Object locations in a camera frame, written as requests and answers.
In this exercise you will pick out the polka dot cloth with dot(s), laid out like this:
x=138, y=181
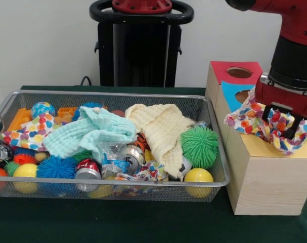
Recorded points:
x=34, y=131
x=246, y=119

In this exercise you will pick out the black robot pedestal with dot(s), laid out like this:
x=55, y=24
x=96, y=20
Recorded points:
x=105, y=55

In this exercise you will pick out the blue spiky ball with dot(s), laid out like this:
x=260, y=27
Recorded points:
x=55, y=168

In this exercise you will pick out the blue globe ball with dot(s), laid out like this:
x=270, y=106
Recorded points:
x=43, y=109

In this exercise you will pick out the wooden box with three holes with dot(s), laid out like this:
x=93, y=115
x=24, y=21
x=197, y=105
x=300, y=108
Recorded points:
x=269, y=192

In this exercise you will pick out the green spiky ball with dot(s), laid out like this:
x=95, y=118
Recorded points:
x=200, y=146

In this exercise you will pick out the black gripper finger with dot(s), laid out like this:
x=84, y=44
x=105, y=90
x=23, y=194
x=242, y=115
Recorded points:
x=265, y=114
x=293, y=127

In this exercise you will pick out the cream waffle cloth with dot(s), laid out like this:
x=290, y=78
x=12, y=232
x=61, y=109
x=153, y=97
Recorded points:
x=163, y=126

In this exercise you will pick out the mint waffle cloth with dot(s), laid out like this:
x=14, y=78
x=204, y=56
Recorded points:
x=67, y=136

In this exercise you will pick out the dark green table cloth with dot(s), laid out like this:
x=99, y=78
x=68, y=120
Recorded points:
x=117, y=222

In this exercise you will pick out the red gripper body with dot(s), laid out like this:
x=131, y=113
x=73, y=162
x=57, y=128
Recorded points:
x=282, y=98

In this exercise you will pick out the yellow ball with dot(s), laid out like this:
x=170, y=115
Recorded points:
x=198, y=177
x=25, y=170

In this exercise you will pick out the orange building block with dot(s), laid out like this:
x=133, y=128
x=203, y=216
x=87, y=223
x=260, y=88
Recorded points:
x=19, y=117

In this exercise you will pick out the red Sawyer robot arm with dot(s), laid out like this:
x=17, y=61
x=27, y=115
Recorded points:
x=297, y=25

